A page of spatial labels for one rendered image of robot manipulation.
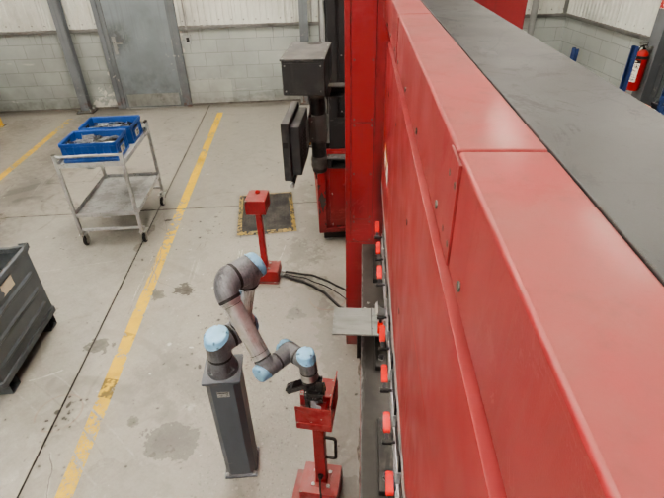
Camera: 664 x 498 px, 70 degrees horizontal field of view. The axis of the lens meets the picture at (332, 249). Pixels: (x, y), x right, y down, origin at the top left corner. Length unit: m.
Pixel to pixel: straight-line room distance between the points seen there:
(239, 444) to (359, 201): 1.49
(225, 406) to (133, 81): 7.52
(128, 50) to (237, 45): 1.80
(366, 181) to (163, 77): 6.78
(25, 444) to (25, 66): 7.45
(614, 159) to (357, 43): 2.07
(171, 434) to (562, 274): 3.00
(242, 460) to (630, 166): 2.54
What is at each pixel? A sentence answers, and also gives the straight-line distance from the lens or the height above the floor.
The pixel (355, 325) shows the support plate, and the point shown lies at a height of 1.00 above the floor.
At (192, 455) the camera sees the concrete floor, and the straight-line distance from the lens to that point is 3.11.
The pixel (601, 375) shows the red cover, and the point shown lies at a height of 2.30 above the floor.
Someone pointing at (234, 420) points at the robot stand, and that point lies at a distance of 2.57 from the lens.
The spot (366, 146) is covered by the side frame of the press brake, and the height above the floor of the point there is 1.52.
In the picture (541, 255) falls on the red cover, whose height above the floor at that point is 2.30.
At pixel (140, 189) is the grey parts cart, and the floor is 0.33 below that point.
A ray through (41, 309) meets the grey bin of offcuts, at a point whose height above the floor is 0.24.
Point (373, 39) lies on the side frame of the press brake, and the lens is 2.55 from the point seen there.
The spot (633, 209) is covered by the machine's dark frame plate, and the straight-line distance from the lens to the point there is 0.48.
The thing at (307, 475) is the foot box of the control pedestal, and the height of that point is 0.12.
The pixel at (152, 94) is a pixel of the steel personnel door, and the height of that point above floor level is 0.23.
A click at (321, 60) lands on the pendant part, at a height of 1.94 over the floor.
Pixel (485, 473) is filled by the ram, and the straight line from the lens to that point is 0.53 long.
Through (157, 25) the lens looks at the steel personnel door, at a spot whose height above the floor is 1.33.
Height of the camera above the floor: 2.50
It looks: 33 degrees down
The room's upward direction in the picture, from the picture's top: 1 degrees counter-clockwise
